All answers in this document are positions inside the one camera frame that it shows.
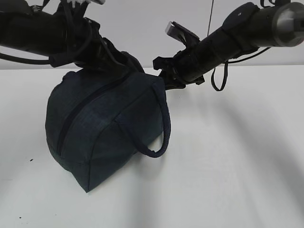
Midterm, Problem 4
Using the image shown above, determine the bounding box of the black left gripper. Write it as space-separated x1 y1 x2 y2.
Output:
49 18 144 73

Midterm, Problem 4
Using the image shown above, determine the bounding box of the dark blue lunch bag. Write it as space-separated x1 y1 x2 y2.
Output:
45 69 171 192

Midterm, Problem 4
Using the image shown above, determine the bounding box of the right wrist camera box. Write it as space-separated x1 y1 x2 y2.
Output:
165 21 200 48

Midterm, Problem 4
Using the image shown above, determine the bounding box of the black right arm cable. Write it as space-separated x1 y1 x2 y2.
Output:
211 46 271 91

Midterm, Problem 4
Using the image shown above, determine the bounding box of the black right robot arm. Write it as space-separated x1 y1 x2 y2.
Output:
153 0 304 90

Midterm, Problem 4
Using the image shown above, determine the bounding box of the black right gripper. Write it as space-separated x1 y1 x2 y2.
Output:
152 49 205 90

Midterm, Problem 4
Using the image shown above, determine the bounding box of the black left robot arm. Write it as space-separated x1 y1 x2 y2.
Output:
0 0 144 72

